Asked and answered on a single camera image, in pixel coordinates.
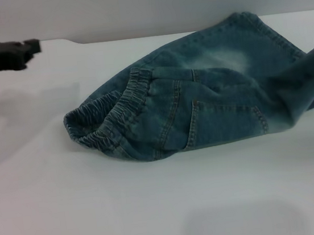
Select blue denim shorts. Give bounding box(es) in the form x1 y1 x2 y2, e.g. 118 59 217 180
51 2 314 174

